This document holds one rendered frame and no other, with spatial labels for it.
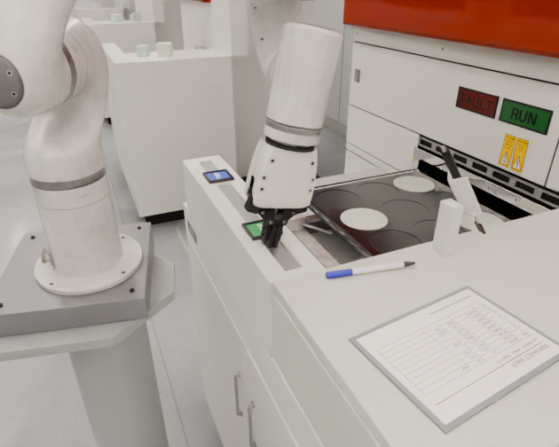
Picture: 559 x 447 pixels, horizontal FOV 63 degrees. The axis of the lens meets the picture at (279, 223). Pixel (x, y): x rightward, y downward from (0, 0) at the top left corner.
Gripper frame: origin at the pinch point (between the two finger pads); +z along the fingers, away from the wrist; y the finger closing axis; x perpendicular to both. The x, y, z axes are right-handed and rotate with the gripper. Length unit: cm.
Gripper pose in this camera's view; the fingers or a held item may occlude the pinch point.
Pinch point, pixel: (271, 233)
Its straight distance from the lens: 73.8
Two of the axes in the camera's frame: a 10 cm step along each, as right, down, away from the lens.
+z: -1.9, 9.0, 3.9
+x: 4.0, 4.4, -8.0
